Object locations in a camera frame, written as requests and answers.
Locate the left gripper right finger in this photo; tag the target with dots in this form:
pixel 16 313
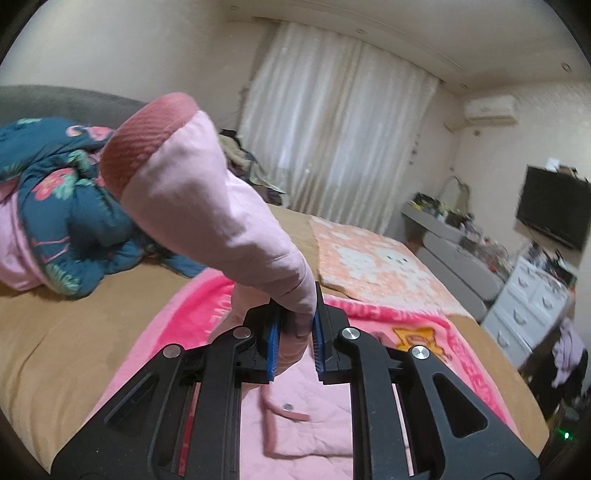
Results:
pixel 413 417

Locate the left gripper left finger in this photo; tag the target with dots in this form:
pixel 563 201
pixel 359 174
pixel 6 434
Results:
pixel 178 417

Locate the pink quilted jacket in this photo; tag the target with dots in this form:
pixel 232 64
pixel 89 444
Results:
pixel 166 168

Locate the pile of folded clothes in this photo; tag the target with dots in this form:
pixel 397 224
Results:
pixel 245 166

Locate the pink cartoon fleece blanket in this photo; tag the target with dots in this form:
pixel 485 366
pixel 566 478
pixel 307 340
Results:
pixel 178 417

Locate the tan bed sheet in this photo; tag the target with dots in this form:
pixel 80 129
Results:
pixel 62 359

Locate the grey curved shelf unit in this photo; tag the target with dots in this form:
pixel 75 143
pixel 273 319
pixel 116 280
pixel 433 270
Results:
pixel 438 246

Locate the white drawer cabinet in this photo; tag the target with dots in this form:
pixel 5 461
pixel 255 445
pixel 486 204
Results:
pixel 525 312

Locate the lilac cloth on chair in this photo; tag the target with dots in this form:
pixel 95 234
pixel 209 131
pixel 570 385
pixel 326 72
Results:
pixel 567 352

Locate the peach kitty blanket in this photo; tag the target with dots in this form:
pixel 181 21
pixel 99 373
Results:
pixel 372 268

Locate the blue floral comforter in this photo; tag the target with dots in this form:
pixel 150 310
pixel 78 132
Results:
pixel 60 227

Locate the black flat television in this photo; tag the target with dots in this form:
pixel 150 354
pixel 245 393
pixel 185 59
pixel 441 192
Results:
pixel 556 205

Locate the white striped curtain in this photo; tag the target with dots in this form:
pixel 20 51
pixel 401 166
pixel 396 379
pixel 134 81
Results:
pixel 332 120

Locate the white air conditioner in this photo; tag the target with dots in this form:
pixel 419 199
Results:
pixel 502 109

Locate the grey headboard cushion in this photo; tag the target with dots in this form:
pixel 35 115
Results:
pixel 79 105

